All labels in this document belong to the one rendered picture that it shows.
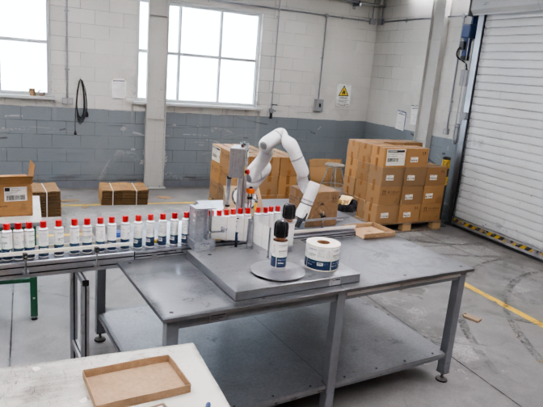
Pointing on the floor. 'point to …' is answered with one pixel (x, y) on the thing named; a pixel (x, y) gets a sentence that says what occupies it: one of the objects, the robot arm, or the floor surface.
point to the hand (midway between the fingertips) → (297, 224)
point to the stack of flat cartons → (48, 199)
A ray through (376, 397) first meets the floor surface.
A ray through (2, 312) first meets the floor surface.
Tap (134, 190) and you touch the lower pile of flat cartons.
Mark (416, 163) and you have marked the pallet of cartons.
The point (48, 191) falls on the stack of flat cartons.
